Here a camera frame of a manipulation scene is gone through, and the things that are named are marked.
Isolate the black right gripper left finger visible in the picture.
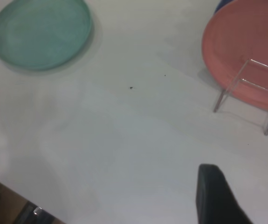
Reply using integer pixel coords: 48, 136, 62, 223
195, 163, 253, 224

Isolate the green round plate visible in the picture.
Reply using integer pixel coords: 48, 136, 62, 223
0, 0, 93, 71

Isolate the pink round plate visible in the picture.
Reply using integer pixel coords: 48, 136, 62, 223
201, 0, 268, 106

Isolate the navy blue round plate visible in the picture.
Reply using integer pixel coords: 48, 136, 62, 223
215, 0, 233, 13

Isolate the metal wire plate rack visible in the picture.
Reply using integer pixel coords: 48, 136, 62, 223
213, 58, 268, 136

